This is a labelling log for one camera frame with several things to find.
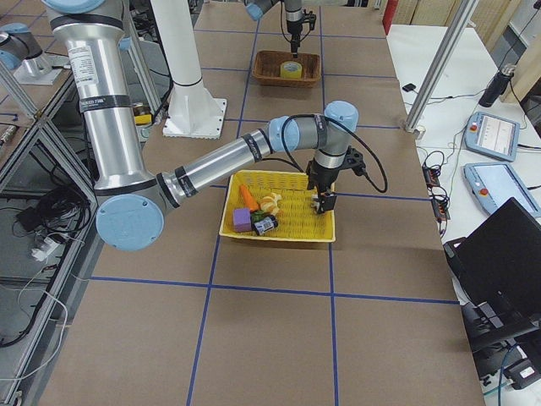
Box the purple foam cube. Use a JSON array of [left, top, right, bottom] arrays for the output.
[[232, 207, 252, 233]]

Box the yellow woven basket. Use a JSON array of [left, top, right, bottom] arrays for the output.
[[219, 170, 336, 243]]

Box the black water bottle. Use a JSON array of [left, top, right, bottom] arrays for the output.
[[478, 63, 516, 107]]

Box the white enamel pot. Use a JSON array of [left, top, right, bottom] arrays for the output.
[[132, 102, 153, 142]]

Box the yellow tape roll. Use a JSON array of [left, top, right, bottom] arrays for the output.
[[280, 61, 303, 80]]

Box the toy croissant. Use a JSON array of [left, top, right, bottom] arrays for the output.
[[260, 192, 282, 216]]

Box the near teach pendant tablet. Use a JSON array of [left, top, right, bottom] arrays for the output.
[[463, 162, 540, 218]]

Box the panda figurine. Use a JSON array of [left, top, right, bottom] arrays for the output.
[[311, 195, 320, 212]]

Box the far teach pendant tablet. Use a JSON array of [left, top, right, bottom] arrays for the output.
[[463, 112, 521, 162]]

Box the orange toy carrot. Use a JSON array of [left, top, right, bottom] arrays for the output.
[[239, 184, 267, 222]]

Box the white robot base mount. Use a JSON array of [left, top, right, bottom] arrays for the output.
[[151, 0, 227, 139]]

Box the teach pendant tablet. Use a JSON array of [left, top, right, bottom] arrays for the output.
[[463, 162, 540, 218], [463, 112, 521, 162]]

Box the red cylinder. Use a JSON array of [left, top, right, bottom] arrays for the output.
[[382, 0, 399, 35]]

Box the small black-capped bottle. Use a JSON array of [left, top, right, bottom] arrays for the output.
[[253, 216, 278, 236]]

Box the aluminium frame post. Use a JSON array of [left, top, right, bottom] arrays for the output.
[[404, 0, 478, 140]]

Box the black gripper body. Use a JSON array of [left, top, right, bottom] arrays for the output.
[[306, 160, 340, 194], [286, 19, 303, 41]]

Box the brown wicker basket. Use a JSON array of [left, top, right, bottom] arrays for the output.
[[253, 50, 321, 88]]

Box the black monitor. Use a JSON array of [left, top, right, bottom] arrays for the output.
[[444, 198, 540, 352]]

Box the small black device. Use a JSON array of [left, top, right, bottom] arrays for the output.
[[402, 83, 417, 92]]

